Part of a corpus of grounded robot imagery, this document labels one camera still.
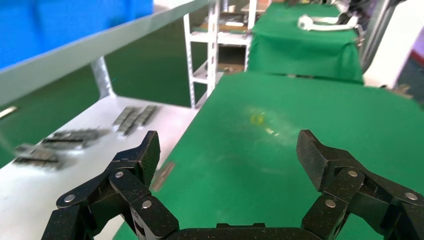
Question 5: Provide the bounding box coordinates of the white upper shelf board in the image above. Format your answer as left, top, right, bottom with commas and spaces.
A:
0, 0, 216, 107

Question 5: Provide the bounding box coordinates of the green covered table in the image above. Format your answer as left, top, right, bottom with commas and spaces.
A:
246, 1, 365, 85

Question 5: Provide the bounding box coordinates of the blue plastic bin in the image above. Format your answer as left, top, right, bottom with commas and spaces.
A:
0, 0, 155, 70

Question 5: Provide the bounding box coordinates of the white curved object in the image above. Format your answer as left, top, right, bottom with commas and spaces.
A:
297, 13, 360, 33

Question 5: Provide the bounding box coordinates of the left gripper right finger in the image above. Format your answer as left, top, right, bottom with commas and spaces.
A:
295, 129, 424, 240

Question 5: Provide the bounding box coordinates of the white lower shelf board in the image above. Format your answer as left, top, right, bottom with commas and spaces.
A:
0, 96, 200, 240

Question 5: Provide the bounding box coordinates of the green table cloth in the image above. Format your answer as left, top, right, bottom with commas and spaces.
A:
112, 71, 424, 240

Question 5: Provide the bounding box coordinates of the grey metal connector strip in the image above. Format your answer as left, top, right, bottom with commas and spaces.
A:
120, 114, 142, 137
52, 127, 112, 142
41, 136, 90, 150
12, 150, 69, 171
111, 105, 138, 127
134, 104, 159, 128

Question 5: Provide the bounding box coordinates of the white metal shelving rack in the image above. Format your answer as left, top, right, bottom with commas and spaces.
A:
183, 0, 259, 110

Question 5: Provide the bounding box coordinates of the white panel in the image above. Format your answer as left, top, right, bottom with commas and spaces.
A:
361, 0, 424, 90

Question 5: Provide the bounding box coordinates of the silver binder clip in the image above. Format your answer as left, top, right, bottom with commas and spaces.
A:
150, 161, 176, 192

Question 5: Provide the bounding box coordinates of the white perforated shelf post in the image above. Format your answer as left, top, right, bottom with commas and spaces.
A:
90, 56, 117, 100

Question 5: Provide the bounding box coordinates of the white shelf board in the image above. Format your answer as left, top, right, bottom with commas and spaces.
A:
0, 0, 216, 107
0, 96, 200, 240

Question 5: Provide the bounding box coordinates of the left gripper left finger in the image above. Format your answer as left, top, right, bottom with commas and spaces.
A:
41, 130, 181, 240

